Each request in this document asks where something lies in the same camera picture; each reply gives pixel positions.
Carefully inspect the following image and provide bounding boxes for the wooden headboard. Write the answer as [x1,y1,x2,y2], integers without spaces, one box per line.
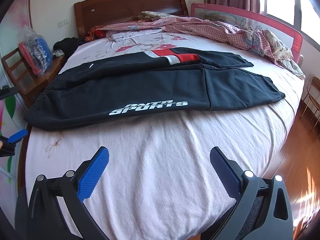
[74,0,189,38]

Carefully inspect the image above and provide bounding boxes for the wall socket plate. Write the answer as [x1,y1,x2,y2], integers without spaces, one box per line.
[58,19,68,28]

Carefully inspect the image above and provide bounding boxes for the floral wardrobe door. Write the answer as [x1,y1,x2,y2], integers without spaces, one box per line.
[1,0,31,225]

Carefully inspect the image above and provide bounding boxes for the wooden chair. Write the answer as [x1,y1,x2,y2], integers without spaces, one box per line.
[1,48,66,108]

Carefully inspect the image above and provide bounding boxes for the black clothes pile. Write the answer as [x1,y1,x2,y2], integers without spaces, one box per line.
[53,37,86,59]

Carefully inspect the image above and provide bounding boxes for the red pillow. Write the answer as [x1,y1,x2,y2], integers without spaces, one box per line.
[94,29,106,39]

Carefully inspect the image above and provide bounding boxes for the floral white bed sheet mattress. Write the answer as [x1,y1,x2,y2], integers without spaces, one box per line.
[25,32,304,239]

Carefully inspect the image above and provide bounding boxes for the red patterned quilt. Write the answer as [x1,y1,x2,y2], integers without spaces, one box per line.
[85,11,305,80]

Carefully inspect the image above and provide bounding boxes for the plastic bag of clothes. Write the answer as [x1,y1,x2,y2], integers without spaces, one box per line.
[18,25,52,76]

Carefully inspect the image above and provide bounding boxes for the wire stool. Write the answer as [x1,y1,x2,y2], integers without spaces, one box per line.
[300,76,320,132]

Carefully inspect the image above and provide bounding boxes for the pink bed guard rail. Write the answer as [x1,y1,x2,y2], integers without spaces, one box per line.
[190,3,303,66]

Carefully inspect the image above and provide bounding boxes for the black sports pants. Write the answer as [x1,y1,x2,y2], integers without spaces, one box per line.
[24,47,285,130]

